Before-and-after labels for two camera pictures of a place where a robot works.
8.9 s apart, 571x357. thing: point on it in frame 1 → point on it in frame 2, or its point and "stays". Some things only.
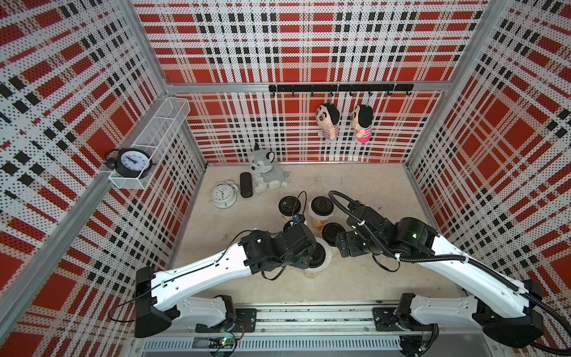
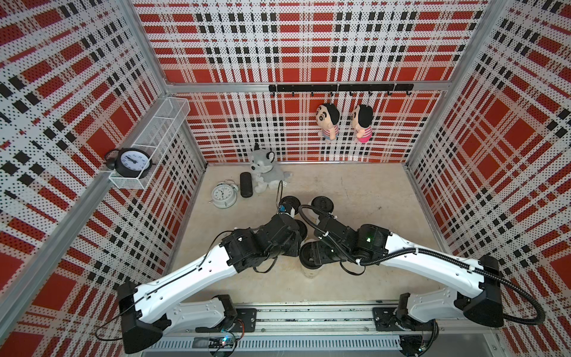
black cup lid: [289, 206] stays
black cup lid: [317, 256] stays
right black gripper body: [357, 245] → [337, 255]
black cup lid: [322, 205] stays
